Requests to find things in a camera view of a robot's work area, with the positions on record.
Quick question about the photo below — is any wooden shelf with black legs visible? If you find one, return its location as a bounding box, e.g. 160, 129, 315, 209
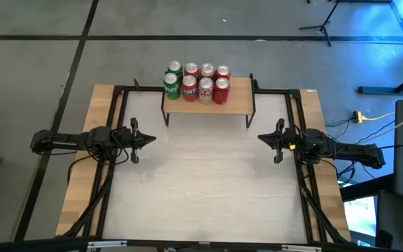
161, 71, 257, 130

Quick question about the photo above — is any white table mat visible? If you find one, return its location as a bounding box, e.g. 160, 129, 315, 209
101, 91, 309, 244

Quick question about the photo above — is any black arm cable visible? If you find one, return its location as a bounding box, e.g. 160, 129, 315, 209
67, 153, 99, 186

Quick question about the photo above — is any red Coca-Cola can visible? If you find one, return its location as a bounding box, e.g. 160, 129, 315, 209
215, 64, 232, 81
213, 77, 231, 106

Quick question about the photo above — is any dark blue floor cable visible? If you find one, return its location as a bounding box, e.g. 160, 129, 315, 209
336, 160, 377, 180

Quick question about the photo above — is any lit monitor screen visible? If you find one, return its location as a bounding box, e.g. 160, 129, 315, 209
343, 195, 379, 246

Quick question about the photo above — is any black crossbeam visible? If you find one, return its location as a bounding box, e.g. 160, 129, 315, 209
0, 236, 403, 252

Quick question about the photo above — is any metal stand frame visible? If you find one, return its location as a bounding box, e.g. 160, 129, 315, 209
357, 0, 403, 96

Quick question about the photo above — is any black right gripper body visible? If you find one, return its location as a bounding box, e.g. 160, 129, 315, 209
274, 118, 304, 165

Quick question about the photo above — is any silver Diet Coke can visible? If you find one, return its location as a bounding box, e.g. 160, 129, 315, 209
198, 77, 215, 105
200, 62, 216, 81

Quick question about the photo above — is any silver metal bracket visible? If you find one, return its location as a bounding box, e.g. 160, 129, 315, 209
87, 240, 128, 249
281, 244, 323, 252

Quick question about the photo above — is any black tripod stand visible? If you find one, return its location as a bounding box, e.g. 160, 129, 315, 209
299, 0, 342, 48

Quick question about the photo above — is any green Sprite can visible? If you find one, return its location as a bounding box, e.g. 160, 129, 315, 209
163, 72, 181, 100
167, 60, 184, 78

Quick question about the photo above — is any yellow floor cable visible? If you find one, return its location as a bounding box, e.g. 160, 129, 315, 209
362, 111, 397, 122

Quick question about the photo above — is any black equipment case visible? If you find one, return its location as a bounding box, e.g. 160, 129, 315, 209
376, 190, 403, 252

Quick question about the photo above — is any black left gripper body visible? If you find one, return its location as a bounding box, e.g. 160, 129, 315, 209
113, 118, 141, 165

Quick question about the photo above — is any black desk edge bar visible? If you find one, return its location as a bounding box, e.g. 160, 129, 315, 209
339, 174, 397, 203

